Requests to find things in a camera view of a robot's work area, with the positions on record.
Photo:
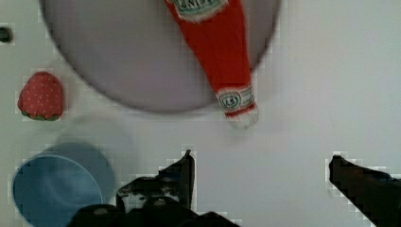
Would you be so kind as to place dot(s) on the grey round plate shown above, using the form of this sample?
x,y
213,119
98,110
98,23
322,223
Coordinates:
x,y
133,51

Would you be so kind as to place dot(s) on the blue bowl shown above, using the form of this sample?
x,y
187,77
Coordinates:
x,y
49,188

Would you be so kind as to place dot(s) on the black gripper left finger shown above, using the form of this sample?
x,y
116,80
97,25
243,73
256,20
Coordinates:
x,y
175,182

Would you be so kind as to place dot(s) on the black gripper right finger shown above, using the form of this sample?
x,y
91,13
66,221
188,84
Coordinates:
x,y
376,194

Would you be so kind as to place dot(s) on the red strawberry toy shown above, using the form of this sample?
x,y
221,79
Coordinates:
x,y
42,98

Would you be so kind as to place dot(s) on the red ketchup bottle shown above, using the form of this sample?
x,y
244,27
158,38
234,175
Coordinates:
x,y
215,30

